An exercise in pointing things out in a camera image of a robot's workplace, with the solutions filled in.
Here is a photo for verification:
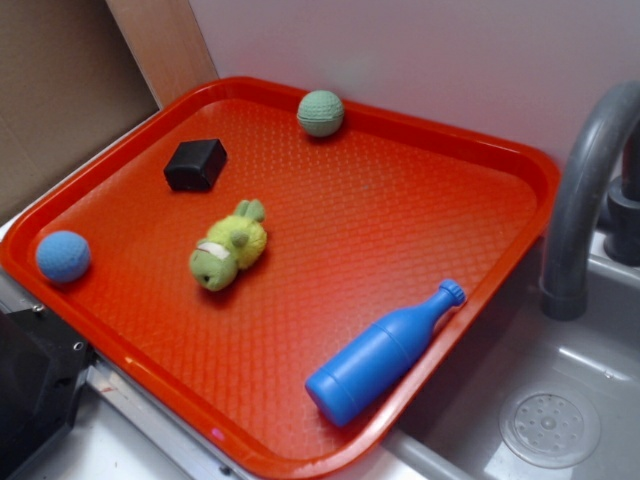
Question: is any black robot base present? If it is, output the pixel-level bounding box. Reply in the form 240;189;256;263
1;309;93;479

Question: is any green foam ball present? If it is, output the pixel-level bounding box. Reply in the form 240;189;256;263
296;90;345;138

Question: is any blue foam ball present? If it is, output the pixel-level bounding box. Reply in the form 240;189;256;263
35;231;91;283

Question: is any red plastic tray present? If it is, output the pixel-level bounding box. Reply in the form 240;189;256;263
1;78;560;479

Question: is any green plush toy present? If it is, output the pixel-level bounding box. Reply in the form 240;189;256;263
189;199;268;292

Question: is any black rectangular block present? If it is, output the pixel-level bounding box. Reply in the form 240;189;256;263
163;139;227;192

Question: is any blue plastic bottle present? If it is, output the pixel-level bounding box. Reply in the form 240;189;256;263
305;280;466;427

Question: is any grey toy faucet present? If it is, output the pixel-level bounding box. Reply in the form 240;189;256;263
540;80;639;321

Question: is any grey toy sink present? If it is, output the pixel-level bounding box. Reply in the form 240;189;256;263
385;249;639;479

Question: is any brown cardboard panel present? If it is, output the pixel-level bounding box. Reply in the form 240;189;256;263
1;1;217;221

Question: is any dark grey faucet handle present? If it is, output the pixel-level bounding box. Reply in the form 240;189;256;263
604;176;639;267

